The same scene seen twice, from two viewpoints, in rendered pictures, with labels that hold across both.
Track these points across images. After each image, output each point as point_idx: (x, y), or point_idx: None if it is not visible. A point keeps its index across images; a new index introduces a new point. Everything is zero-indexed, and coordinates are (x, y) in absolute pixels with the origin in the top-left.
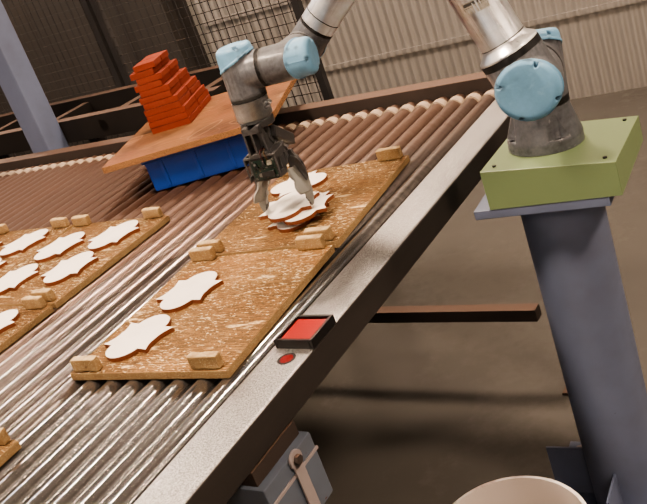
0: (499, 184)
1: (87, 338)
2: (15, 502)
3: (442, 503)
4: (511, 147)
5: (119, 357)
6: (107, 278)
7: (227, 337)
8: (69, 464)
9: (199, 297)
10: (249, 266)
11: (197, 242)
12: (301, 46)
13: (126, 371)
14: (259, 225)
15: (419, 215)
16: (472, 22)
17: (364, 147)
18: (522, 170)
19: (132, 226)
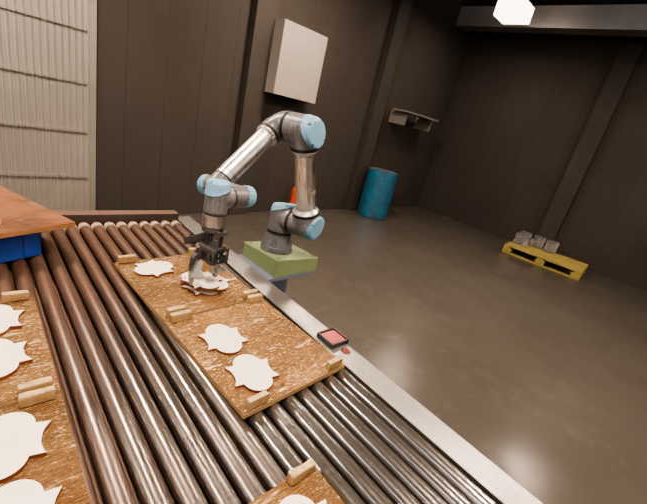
0: (282, 266)
1: (175, 396)
2: (378, 487)
3: None
4: (274, 250)
5: (270, 386)
6: (70, 355)
7: (309, 351)
8: (363, 447)
9: (245, 339)
10: (232, 317)
11: (123, 312)
12: (255, 191)
13: (289, 391)
14: (178, 294)
15: (267, 281)
16: (309, 198)
17: (143, 246)
18: (292, 260)
19: (9, 310)
